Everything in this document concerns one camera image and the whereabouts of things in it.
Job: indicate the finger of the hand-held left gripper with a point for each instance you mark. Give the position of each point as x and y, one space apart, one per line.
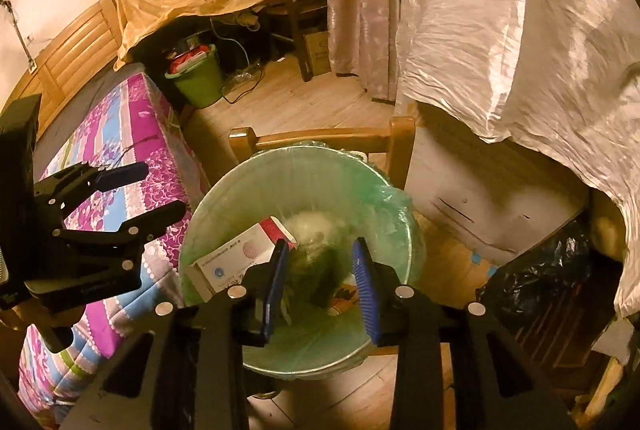
122 175
150 220

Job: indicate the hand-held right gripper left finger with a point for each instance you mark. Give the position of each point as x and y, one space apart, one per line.
275 290

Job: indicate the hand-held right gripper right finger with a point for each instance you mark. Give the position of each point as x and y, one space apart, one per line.
367 290

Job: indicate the dark green cloth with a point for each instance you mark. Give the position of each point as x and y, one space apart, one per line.
317 275

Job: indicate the white box with red dot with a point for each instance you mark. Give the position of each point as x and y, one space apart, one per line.
230 257

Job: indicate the trash bin with green bag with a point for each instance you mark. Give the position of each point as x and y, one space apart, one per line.
310 180

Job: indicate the person's left hand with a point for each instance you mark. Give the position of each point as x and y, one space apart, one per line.
22 316

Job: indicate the striped floral blanket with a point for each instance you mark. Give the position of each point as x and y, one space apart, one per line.
150 134

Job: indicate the grey bed sheet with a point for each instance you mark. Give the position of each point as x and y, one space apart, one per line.
90 99

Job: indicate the green bucket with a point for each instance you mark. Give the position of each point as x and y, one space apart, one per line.
200 82

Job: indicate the red packet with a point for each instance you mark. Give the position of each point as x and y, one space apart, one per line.
187 58

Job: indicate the wooden headboard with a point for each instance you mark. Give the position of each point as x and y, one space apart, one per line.
75 49

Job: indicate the white cabinet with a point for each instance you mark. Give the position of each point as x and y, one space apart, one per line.
475 190

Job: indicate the light wooden chair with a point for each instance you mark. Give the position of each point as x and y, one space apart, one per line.
320 140

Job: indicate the black plastic bag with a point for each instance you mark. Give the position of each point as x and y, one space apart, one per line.
535 275

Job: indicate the metal stand pole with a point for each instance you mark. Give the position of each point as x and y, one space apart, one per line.
20 37

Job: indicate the cardboard box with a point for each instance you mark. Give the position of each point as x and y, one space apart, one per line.
317 54

